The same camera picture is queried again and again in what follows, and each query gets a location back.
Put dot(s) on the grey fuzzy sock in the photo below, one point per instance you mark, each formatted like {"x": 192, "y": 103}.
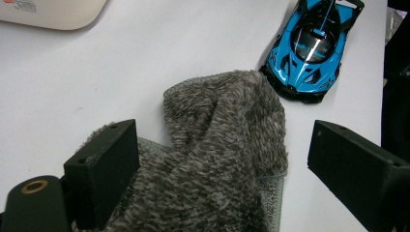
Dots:
{"x": 219, "y": 154}

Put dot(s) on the blue toy car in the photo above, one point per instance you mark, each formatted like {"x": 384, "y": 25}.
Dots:
{"x": 306, "y": 64}

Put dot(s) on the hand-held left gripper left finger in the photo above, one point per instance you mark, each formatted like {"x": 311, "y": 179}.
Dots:
{"x": 103, "y": 167}

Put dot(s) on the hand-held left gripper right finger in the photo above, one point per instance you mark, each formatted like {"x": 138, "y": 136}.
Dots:
{"x": 361, "y": 174}

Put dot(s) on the white plastic storage bin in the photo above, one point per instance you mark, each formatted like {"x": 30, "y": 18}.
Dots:
{"x": 54, "y": 14}

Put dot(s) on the black stand with base plate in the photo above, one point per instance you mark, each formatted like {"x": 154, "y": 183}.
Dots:
{"x": 398, "y": 112}

